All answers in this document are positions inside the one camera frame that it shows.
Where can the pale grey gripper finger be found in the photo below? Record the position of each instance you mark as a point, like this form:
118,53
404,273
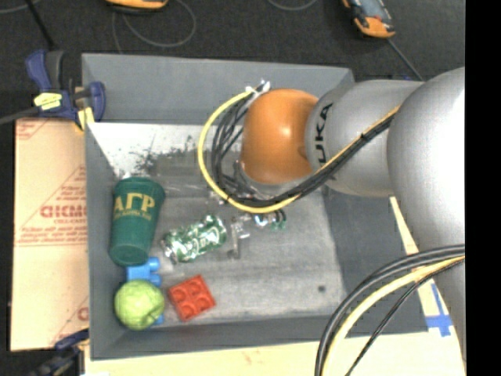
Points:
234,251
242,229

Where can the crushed green and white can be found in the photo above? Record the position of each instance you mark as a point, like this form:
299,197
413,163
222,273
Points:
195,238

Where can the grey metal bin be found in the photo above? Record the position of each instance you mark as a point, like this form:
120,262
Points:
274,272

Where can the red toy brick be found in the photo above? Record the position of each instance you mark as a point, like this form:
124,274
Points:
192,298

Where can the blue toy brick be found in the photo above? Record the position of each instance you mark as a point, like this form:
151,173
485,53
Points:
141,272

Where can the dark green cup, yellow letters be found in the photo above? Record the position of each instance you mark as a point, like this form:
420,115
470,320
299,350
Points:
133,225

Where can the lime green toy apple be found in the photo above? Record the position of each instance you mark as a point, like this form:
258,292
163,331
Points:
138,304

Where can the brown cardboard board, red print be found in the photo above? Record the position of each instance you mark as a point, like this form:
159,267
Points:
47,210

